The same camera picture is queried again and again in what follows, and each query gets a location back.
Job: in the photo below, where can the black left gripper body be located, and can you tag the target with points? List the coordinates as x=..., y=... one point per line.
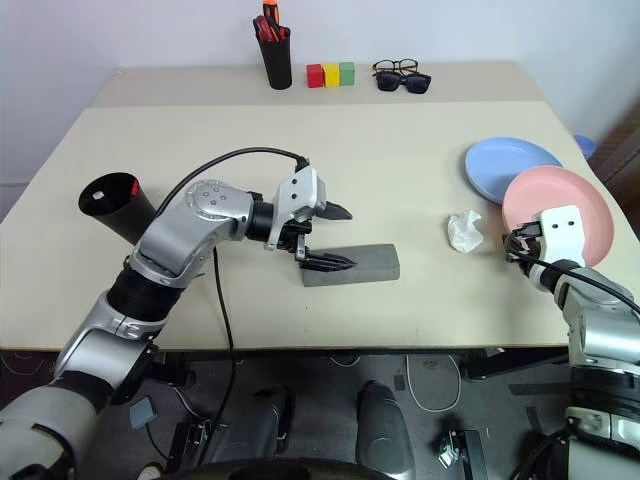
x=295, y=237

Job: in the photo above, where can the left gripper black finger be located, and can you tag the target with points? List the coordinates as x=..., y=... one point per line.
x=339, y=212
x=325, y=261

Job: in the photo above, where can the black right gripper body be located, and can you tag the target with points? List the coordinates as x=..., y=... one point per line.
x=531, y=246

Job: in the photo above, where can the grey glasses case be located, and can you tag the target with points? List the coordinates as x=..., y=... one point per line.
x=372, y=265

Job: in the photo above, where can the pink plate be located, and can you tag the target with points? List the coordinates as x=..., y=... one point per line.
x=550, y=190

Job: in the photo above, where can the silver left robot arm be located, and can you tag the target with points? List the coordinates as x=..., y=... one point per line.
x=210, y=212

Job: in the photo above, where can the black cup with tools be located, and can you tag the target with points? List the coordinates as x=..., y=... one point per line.
x=277, y=65

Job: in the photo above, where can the black marker cup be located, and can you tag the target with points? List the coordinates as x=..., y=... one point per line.
x=125, y=220

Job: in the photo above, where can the crumpled white cloth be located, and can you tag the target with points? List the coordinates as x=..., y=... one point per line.
x=465, y=232

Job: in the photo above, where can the blue plate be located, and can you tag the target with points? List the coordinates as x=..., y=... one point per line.
x=500, y=160

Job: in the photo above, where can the blue round container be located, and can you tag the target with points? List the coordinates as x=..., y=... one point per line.
x=584, y=146

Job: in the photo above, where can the brown wooden cabinet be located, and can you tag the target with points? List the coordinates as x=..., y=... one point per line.
x=622, y=155

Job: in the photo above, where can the yellow wooden block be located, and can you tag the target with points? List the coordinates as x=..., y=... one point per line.
x=331, y=75

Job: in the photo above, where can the red wooden block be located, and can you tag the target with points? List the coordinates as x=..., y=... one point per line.
x=315, y=76

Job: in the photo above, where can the green wooden block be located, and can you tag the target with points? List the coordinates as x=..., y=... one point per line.
x=347, y=73

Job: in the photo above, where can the black sunglasses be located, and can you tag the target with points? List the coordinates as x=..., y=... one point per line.
x=390, y=82

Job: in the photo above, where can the dark rounded shape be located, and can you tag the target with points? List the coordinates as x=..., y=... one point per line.
x=265, y=425
x=384, y=425

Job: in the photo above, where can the orange black screwdriver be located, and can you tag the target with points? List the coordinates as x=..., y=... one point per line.
x=271, y=12

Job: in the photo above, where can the small grey blue box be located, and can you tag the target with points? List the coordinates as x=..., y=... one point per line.
x=142, y=414

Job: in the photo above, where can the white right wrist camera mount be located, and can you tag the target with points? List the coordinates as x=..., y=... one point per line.
x=565, y=240

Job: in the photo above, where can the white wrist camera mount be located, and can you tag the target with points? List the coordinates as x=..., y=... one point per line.
x=305, y=187
x=565, y=240

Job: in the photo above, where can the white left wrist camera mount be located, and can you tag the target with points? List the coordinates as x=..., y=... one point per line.
x=305, y=187

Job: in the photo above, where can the black table frame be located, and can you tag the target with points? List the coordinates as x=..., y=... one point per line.
x=505, y=367

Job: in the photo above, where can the brown frame clear glasses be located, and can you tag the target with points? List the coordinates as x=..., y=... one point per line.
x=407, y=65

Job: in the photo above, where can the black metal floor bracket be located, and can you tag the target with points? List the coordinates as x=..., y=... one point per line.
x=462, y=450
x=192, y=442

